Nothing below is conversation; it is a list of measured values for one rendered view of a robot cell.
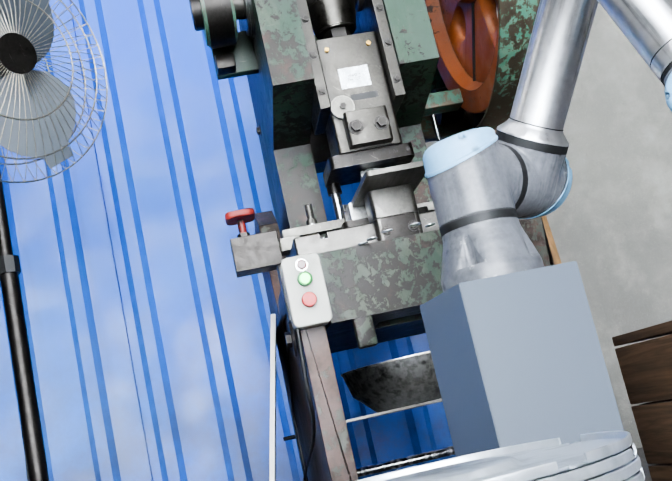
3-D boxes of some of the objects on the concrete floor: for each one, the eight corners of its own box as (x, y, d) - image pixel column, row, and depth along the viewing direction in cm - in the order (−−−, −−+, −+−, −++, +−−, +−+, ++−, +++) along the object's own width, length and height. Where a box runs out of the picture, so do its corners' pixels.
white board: (268, 584, 203) (270, 313, 217) (270, 556, 252) (272, 336, 265) (273, 584, 203) (275, 313, 217) (274, 556, 252) (276, 336, 265)
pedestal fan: (216, 610, 186) (89, -86, 218) (-51, 684, 171) (-144, -76, 203) (166, 561, 303) (89, 112, 336) (6, 602, 288) (-59, 128, 321)
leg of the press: (387, 591, 165) (284, 124, 184) (325, 607, 164) (227, 134, 182) (336, 541, 254) (270, 230, 273) (296, 551, 253) (232, 237, 271)
